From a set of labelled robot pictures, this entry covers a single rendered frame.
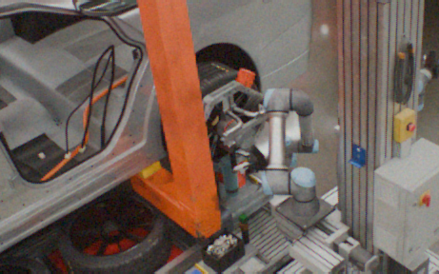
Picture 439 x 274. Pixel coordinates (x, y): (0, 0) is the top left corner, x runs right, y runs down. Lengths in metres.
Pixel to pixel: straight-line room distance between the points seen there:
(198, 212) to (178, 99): 0.73
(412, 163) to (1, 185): 2.01
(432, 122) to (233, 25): 2.08
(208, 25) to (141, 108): 0.61
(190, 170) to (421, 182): 1.17
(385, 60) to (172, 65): 0.97
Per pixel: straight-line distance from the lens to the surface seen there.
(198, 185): 3.64
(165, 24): 3.10
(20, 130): 4.48
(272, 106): 3.46
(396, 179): 3.10
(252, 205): 4.59
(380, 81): 2.91
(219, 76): 3.99
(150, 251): 3.95
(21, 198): 3.74
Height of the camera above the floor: 3.23
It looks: 36 degrees down
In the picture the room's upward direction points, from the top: 9 degrees counter-clockwise
